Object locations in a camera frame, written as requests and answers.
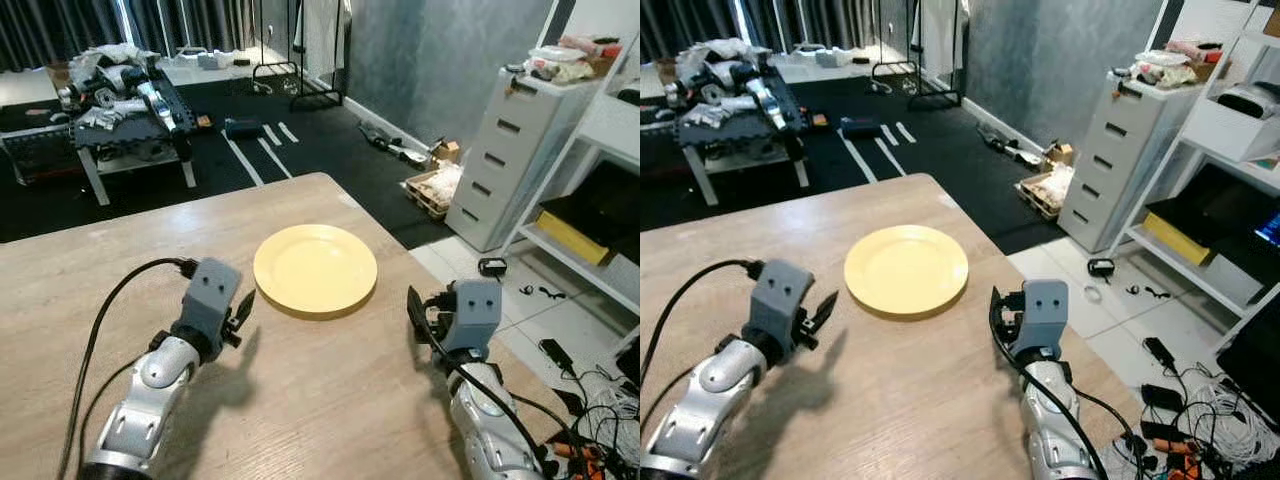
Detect yellow round plate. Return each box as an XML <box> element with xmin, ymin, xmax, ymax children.
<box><xmin>252</xmin><ymin>224</ymin><xmax>379</xmax><ymax>321</ymax></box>
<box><xmin>843</xmin><ymin>224</ymin><xmax>969</xmax><ymax>321</ymax></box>

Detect wooden tray with goods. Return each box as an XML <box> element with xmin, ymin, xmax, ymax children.
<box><xmin>403</xmin><ymin>163</ymin><xmax>463</xmax><ymax>221</ymax></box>
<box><xmin>1015</xmin><ymin>165</ymin><xmax>1076</xmax><ymax>221</ymax></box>

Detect yellow flat box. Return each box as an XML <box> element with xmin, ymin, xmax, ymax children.
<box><xmin>1143</xmin><ymin>211</ymin><xmax>1216</xmax><ymax>267</ymax></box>
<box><xmin>537</xmin><ymin>208</ymin><xmax>611</xmax><ymax>267</ymax></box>

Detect tools lying together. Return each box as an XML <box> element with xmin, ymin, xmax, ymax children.
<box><xmin>360</xmin><ymin>122</ymin><xmax>433</xmax><ymax>166</ymax></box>
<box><xmin>978</xmin><ymin>125</ymin><xmax>1046</xmax><ymax>166</ymax></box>

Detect black monitor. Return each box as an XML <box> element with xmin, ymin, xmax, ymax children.
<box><xmin>615</xmin><ymin>335</ymin><xmax>641</xmax><ymax>386</ymax></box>
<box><xmin>1215</xmin><ymin>295</ymin><xmax>1280</xmax><ymax>421</ymax></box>

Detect white drawer cabinet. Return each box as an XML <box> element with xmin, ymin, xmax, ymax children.
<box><xmin>445</xmin><ymin>65</ymin><xmax>601</xmax><ymax>253</ymax></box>
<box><xmin>1058</xmin><ymin>72</ymin><xmax>1206</xmax><ymax>253</ymax></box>

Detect small dark-topped table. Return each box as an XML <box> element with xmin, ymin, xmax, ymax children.
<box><xmin>70</xmin><ymin>85</ymin><xmax>201</xmax><ymax>206</ymax></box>
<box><xmin>675</xmin><ymin>90</ymin><xmax>809</xmax><ymax>206</ymax></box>

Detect black clothes rack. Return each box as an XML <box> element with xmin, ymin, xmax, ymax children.
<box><xmin>870</xmin><ymin>0</ymin><xmax>963</xmax><ymax>109</ymax></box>
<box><xmin>250</xmin><ymin>0</ymin><xmax>346</xmax><ymax>111</ymax></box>

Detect black bag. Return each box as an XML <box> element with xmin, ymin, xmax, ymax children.
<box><xmin>1150</xmin><ymin>163</ymin><xmax>1280</xmax><ymax>286</ymax></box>

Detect white shelf unit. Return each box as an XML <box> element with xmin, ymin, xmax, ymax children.
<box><xmin>1115</xmin><ymin>0</ymin><xmax>1280</xmax><ymax>351</ymax></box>
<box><xmin>505</xmin><ymin>40</ymin><xmax>641</xmax><ymax>316</ymax></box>

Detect pile of packaged goods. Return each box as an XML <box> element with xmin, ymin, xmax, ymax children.
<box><xmin>520</xmin><ymin>35</ymin><xmax>623</xmax><ymax>86</ymax></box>
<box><xmin>1130</xmin><ymin>40</ymin><xmax>1226</xmax><ymax>89</ymax></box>

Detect dark curtains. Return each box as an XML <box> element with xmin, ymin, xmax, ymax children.
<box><xmin>640</xmin><ymin>0</ymin><xmax>906</xmax><ymax>63</ymax></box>
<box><xmin>0</xmin><ymin>0</ymin><xmax>261</xmax><ymax>73</ymax></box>

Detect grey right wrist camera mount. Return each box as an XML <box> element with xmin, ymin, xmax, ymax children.
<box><xmin>440</xmin><ymin>280</ymin><xmax>503</xmax><ymax>356</ymax></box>
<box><xmin>1020</xmin><ymin>280</ymin><xmax>1071</xmax><ymax>356</ymax></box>

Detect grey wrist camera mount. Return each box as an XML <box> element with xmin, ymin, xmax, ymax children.
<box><xmin>748</xmin><ymin>260</ymin><xmax>813</xmax><ymax>346</ymax></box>
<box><xmin>178</xmin><ymin>258</ymin><xmax>243</xmax><ymax>346</ymax></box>
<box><xmin>440</xmin><ymin>280</ymin><xmax>503</xmax><ymax>356</ymax></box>
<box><xmin>1020</xmin><ymin>280</ymin><xmax>1071</xmax><ymax>356</ymax></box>

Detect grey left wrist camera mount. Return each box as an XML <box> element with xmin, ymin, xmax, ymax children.
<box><xmin>748</xmin><ymin>260</ymin><xmax>813</xmax><ymax>346</ymax></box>
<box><xmin>178</xmin><ymin>258</ymin><xmax>243</xmax><ymax>346</ymax></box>

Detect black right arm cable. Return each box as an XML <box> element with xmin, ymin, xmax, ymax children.
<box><xmin>410</xmin><ymin>310</ymin><xmax>561</xmax><ymax>480</ymax></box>
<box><xmin>990</xmin><ymin>310</ymin><xmax>1111</xmax><ymax>480</ymax></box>

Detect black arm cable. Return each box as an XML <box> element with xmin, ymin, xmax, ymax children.
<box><xmin>410</xmin><ymin>310</ymin><xmax>561</xmax><ymax>480</ymax></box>
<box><xmin>990</xmin><ymin>310</ymin><xmax>1111</xmax><ymax>480</ymax></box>
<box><xmin>640</xmin><ymin>258</ymin><xmax>766</xmax><ymax>386</ymax></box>
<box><xmin>55</xmin><ymin>257</ymin><xmax>201</xmax><ymax>480</ymax></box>

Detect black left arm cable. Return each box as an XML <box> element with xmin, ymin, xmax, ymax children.
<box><xmin>55</xmin><ymin>257</ymin><xmax>201</xmax><ymax>480</ymax></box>
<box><xmin>640</xmin><ymin>258</ymin><xmax>766</xmax><ymax>386</ymax></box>

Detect white cable bundle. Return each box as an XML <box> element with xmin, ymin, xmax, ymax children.
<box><xmin>580</xmin><ymin>375</ymin><xmax>641</xmax><ymax>451</ymax></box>
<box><xmin>1190</xmin><ymin>380</ymin><xmax>1280</xmax><ymax>466</ymax></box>

